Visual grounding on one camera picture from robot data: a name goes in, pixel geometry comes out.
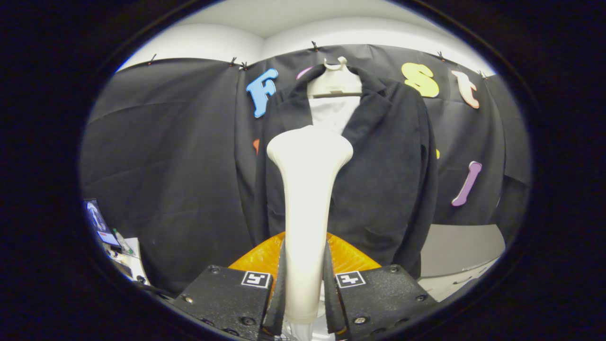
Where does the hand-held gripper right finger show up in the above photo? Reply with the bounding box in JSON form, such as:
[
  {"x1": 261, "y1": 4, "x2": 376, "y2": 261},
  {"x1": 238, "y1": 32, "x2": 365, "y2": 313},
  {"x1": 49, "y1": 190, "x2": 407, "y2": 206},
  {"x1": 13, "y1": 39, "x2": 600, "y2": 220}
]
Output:
[{"x1": 324, "y1": 232, "x2": 438, "y2": 341}]

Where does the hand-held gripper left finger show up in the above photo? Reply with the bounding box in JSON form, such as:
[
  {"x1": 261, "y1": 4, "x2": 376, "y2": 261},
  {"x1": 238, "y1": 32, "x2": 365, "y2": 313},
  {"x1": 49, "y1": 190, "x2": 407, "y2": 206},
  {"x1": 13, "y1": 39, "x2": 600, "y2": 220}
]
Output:
[{"x1": 169, "y1": 232, "x2": 288, "y2": 341}]

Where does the white garment steamer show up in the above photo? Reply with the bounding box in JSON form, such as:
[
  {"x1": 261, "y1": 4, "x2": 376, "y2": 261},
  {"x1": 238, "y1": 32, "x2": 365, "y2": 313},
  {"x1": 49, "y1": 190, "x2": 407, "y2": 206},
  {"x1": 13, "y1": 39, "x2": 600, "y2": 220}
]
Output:
[{"x1": 267, "y1": 126, "x2": 354, "y2": 341}]

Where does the black suit jacket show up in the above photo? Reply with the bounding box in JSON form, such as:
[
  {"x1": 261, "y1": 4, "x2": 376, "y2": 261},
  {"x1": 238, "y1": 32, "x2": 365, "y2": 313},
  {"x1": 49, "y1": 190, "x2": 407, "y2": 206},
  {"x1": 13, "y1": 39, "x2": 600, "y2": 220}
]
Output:
[{"x1": 256, "y1": 64, "x2": 438, "y2": 280}]

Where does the grey and beige cabinet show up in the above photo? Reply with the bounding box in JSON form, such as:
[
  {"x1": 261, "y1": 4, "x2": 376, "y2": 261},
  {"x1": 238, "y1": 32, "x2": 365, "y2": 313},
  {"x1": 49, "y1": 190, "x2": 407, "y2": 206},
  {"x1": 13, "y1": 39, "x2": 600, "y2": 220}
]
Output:
[{"x1": 419, "y1": 224, "x2": 506, "y2": 302}]

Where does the white side table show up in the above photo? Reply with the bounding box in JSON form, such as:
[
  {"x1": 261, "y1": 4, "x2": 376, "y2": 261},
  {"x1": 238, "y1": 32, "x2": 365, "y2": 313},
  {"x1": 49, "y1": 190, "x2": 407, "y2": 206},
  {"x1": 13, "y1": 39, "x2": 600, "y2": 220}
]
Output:
[{"x1": 102, "y1": 237, "x2": 151, "y2": 286}]

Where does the green capped small bottle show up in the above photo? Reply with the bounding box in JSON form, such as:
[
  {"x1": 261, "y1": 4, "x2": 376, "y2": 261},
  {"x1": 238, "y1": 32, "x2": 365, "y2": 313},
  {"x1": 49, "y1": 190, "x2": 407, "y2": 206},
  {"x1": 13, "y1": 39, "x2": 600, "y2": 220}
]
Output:
[{"x1": 113, "y1": 229, "x2": 134, "y2": 255}]

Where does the tablet screen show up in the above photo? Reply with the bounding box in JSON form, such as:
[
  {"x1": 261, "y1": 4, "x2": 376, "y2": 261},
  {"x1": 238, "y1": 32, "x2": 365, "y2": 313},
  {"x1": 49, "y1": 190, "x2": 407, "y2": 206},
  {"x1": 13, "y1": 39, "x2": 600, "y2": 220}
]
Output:
[{"x1": 84, "y1": 199, "x2": 121, "y2": 247}]

